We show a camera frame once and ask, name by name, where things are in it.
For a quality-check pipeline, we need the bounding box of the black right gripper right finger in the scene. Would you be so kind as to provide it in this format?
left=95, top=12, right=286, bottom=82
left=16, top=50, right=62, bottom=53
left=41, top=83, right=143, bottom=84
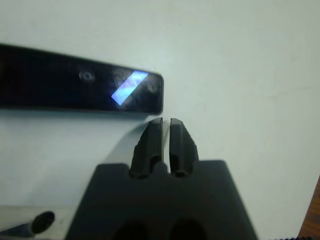
left=168, top=117, right=200, bottom=179

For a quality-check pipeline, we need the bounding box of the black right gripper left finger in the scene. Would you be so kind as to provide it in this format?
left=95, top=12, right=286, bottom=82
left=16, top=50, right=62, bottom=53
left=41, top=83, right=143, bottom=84
left=129, top=117, right=165, bottom=180

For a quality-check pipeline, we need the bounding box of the slim black bar camera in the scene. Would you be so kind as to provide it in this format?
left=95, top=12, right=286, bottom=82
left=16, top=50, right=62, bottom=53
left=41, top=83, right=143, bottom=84
left=0, top=42, right=165, bottom=117

